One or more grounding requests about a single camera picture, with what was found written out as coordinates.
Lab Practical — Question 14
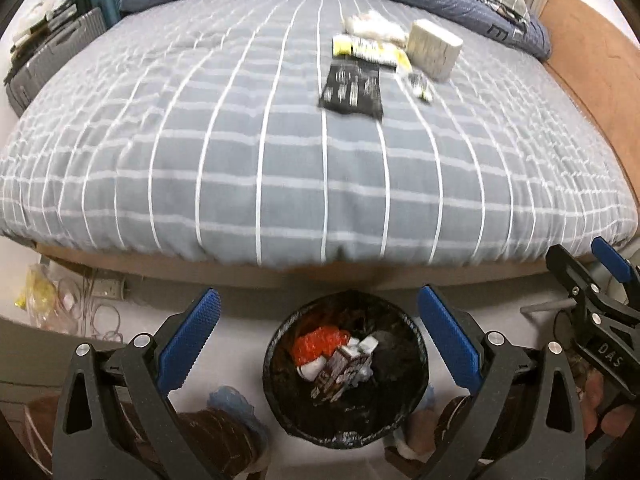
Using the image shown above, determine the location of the person's right hand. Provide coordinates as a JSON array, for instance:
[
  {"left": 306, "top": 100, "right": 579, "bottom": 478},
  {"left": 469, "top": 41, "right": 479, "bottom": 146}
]
[{"left": 579, "top": 368, "right": 640, "bottom": 441}]

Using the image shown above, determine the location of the white tissue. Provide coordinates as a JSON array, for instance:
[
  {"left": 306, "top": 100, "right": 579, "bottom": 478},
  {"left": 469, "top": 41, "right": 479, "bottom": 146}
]
[{"left": 297, "top": 335, "right": 380, "bottom": 382}]

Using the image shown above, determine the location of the dark anime carton box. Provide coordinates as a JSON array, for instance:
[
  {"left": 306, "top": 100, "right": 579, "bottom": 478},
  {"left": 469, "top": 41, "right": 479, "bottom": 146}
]
[{"left": 310, "top": 350, "right": 372, "bottom": 403}]

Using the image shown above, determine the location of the grey suitcase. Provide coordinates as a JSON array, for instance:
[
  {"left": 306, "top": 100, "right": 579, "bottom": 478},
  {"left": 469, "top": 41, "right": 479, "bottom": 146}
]
[{"left": 4, "top": 8, "right": 106, "bottom": 117}]

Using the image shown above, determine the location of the red plastic bag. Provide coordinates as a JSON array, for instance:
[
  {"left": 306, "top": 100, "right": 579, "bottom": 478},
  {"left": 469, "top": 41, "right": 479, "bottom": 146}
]
[{"left": 291, "top": 325, "right": 352, "bottom": 366}]

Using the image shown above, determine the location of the cream paper box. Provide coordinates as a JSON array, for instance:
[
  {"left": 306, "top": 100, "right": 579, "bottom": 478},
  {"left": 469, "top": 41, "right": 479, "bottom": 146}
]
[{"left": 406, "top": 18, "right": 463, "bottom": 81}]

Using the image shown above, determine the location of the clutter on suitcase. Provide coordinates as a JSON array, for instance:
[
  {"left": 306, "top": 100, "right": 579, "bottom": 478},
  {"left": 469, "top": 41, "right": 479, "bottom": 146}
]
[{"left": 8, "top": 0, "right": 129, "bottom": 57}]

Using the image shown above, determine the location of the yellow black wrapper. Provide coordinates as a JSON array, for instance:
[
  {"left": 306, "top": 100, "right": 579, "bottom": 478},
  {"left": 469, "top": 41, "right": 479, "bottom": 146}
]
[{"left": 331, "top": 32, "right": 434, "bottom": 104}]

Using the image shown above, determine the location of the wooden headboard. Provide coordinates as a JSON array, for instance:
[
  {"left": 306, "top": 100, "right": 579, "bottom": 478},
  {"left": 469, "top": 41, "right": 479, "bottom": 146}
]
[{"left": 541, "top": 0, "right": 640, "bottom": 181}]

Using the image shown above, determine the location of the yellow plastic bag on floor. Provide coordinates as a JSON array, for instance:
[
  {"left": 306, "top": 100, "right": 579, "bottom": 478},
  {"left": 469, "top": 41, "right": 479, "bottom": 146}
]
[{"left": 14, "top": 263, "right": 58, "bottom": 327}]

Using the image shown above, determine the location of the wooden bed frame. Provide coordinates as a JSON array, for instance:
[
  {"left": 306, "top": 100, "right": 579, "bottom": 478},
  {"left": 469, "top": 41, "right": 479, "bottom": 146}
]
[{"left": 35, "top": 244, "right": 547, "bottom": 290}]

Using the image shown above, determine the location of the black lined trash bin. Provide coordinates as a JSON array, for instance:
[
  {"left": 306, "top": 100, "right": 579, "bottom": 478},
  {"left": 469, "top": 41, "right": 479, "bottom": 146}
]
[{"left": 262, "top": 290, "right": 428, "bottom": 450}]

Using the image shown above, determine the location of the black printed snack box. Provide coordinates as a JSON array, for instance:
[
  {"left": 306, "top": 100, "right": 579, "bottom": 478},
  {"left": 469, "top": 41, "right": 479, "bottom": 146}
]
[{"left": 318, "top": 58, "right": 384, "bottom": 120}]

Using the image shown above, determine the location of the grey checked bed sheet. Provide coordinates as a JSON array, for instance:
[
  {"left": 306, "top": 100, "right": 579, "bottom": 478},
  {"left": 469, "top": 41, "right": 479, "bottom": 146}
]
[{"left": 1, "top": 0, "right": 639, "bottom": 268}]

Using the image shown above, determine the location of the cotton pad plastic bag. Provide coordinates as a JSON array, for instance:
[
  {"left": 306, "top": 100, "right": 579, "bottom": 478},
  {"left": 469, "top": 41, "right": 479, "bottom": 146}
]
[{"left": 343, "top": 10, "right": 408, "bottom": 48}]

